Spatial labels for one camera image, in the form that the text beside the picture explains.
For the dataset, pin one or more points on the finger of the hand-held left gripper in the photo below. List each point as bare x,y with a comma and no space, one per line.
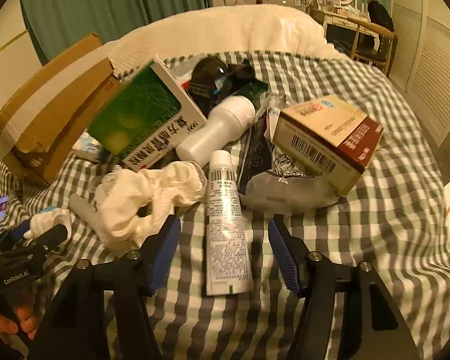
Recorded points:
54,236
18,229

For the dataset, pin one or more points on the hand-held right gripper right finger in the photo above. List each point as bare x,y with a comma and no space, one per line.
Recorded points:
285,258

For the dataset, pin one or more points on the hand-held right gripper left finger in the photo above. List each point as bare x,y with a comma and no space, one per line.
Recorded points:
165,255

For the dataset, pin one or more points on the small white plastic object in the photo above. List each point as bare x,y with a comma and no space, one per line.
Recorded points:
50,221

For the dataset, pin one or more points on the white squeeze tube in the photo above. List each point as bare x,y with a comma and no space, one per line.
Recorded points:
225,225

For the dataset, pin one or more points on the brown cardboard box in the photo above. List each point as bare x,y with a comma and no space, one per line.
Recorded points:
52,108

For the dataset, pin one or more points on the green medicine box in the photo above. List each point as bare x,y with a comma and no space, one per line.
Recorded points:
135,120

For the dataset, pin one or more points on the person's left hand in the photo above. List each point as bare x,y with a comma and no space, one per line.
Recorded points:
22,315

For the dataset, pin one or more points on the grey plastic stick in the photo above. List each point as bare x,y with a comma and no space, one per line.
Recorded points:
82,208

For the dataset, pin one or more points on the white crumpled cloth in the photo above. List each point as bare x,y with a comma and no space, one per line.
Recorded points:
135,202

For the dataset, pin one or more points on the silver foil bag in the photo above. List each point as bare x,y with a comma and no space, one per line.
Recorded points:
285,195

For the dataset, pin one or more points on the green checked bed sheet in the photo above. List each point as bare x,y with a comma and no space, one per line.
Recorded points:
360,232

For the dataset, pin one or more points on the black printed pouch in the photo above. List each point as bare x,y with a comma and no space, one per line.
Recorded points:
255,157

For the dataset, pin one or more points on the brown and white medicine box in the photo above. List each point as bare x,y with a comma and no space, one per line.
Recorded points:
322,131

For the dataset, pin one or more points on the white plastic bottle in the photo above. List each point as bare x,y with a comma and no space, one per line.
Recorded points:
217,127

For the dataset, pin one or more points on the green packet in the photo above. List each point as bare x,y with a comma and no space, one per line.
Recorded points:
251,89

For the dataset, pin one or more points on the black plastic bag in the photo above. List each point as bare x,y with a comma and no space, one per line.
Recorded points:
206,77

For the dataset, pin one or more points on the white fluffy blanket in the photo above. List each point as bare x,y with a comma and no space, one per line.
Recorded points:
228,30

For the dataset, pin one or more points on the wide green curtain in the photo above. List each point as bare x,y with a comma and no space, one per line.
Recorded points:
97,3

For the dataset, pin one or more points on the white louvered wardrobe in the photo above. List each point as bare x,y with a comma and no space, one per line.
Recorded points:
431,67

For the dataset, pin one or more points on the white dressing table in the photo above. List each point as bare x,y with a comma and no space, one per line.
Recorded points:
337,18

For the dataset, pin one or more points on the wooden chair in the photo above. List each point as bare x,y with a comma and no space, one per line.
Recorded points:
375,30

